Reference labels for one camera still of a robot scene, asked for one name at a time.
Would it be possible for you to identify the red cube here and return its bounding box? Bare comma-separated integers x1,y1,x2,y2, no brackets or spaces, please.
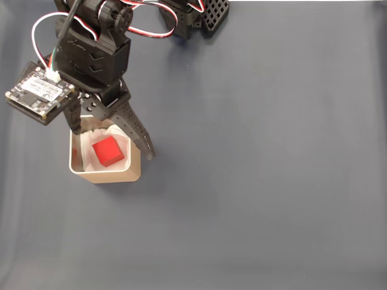
91,135,125,168

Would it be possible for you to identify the tan square box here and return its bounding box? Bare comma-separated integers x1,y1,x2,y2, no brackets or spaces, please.
68,114,142,184

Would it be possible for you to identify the white tissue paper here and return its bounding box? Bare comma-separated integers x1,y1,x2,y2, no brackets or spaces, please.
79,125,131,172

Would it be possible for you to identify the bare circuit board camera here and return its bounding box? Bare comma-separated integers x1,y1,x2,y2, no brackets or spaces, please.
4,61,80,127

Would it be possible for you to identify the black camera cable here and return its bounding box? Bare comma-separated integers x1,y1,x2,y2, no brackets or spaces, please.
45,0,85,83

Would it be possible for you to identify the white red black servo cable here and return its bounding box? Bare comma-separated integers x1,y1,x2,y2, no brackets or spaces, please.
31,11,100,71
98,0,207,39

